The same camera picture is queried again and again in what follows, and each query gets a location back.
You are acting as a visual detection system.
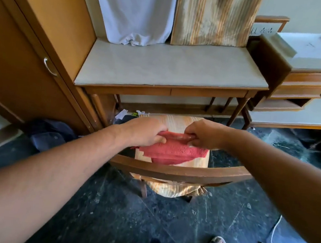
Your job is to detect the person's right hand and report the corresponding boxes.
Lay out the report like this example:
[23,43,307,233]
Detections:
[183,117,233,152]

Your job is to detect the person's left hand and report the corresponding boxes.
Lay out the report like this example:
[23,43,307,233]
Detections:
[113,114,169,151]

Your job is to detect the red towel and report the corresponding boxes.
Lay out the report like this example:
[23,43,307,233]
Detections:
[133,127,211,169]

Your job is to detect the person's right forearm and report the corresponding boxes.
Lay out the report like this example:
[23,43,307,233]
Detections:
[211,128,321,243]

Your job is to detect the person's left forearm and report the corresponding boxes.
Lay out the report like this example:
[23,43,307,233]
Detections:
[0,112,137,243]

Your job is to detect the striped beige seat cushion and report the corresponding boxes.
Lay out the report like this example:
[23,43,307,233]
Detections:
[128,111,215,202]

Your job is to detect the wooden chair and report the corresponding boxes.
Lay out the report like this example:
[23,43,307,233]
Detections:
[105,152,255,210]

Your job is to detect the white paper scrap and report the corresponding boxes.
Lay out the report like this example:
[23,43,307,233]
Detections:
[115,108,129,121]

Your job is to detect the wooden desk with white top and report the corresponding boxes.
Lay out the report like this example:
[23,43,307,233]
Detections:
[70,30,273,142]

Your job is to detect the dark blue bag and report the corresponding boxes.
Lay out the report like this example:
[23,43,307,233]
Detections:
[26,117,79,155]

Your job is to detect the wooden bedside cabinet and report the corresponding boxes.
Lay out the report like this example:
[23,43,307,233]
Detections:
[240,28,321,119]

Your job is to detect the striped beige curtain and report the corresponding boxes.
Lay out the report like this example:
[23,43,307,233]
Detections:
[170,0,264,54]

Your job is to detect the white curtain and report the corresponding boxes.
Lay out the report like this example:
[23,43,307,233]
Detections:
[85,0,178,50]

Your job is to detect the wooden framed sign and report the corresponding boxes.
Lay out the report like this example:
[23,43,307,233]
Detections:
[249,13,290,41]

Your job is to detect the wooden wardrobe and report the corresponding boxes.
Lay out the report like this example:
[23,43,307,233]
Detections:
[0,0,116,137]

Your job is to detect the white cable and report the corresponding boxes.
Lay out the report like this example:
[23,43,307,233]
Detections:
[270,214,283,243]

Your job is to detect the silver wardrobe door handle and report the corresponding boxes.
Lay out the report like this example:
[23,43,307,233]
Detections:
[42,58,59,77]

